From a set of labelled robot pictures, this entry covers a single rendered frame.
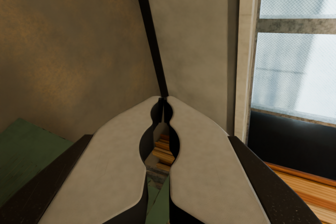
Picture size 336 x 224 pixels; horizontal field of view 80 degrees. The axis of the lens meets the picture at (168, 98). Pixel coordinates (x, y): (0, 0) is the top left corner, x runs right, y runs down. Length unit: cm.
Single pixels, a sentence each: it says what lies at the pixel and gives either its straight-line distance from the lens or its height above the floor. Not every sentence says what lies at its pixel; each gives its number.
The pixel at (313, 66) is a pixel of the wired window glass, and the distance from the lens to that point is 162.
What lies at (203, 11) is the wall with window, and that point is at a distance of 151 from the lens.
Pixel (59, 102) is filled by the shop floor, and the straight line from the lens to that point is 132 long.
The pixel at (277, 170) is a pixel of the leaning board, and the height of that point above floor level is 117.
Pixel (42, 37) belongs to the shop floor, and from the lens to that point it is 124.
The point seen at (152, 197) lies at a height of 83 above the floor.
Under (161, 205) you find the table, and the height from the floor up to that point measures 86.
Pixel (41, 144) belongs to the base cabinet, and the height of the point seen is 29.
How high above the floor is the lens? 109
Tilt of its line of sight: 29 degrees down
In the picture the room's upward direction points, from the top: 102 degrees clockwise
